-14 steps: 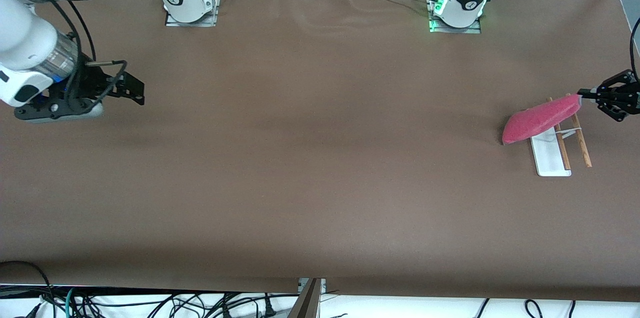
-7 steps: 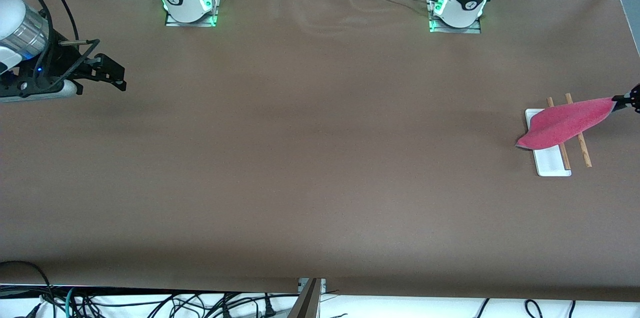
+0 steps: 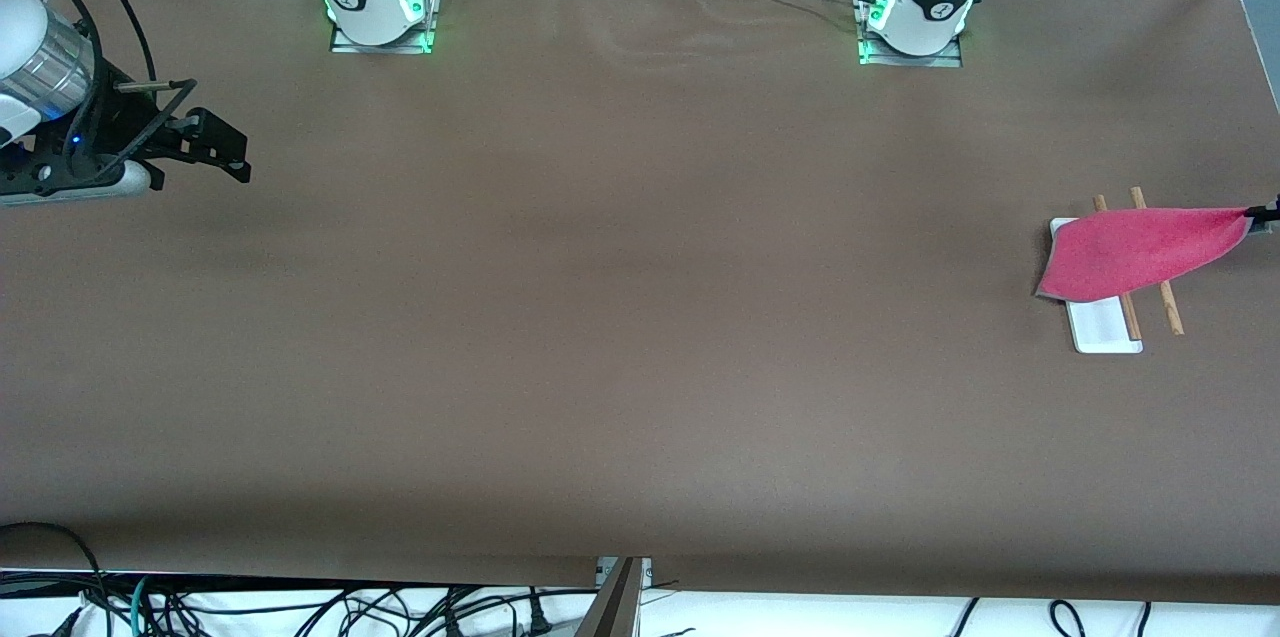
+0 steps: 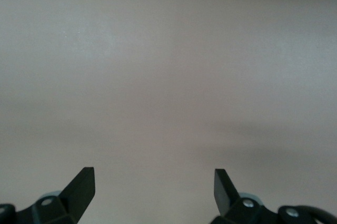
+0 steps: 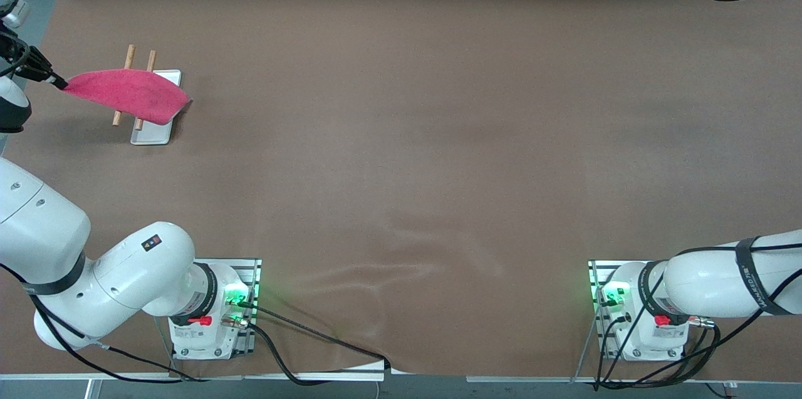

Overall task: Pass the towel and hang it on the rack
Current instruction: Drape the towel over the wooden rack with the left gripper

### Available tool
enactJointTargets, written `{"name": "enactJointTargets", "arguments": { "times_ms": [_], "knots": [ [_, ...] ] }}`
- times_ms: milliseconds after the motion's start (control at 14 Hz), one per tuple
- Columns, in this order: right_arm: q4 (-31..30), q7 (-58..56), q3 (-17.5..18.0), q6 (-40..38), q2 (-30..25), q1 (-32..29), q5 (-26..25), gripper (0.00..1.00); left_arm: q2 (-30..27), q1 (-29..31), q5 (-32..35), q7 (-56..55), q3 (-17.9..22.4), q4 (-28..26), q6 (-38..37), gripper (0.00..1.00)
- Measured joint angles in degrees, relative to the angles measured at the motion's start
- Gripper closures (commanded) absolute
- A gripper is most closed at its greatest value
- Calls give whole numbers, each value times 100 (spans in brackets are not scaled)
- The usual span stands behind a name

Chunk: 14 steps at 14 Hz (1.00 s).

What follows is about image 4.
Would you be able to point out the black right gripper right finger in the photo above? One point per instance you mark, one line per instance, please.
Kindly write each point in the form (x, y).
(226, 197)

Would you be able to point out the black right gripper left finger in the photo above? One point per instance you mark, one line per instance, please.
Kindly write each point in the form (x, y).
(76, 195)

